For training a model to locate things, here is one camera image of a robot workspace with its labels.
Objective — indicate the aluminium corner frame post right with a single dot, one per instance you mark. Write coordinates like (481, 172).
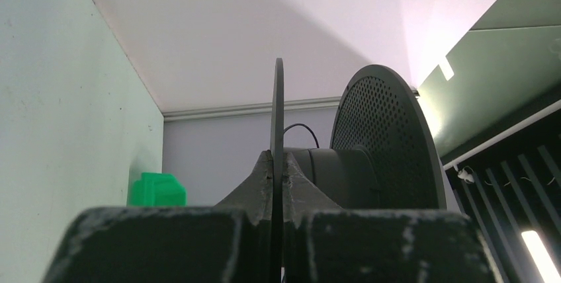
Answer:
(249, 109)

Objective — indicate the green plastic bin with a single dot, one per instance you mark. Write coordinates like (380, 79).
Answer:
(157, 189)

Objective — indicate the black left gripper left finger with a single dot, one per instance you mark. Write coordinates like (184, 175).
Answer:
(228, 242)

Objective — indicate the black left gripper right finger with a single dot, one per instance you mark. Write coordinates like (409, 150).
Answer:
(326, 243)

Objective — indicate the dark grey cable spool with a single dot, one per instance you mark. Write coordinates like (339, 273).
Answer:
(381, 154)

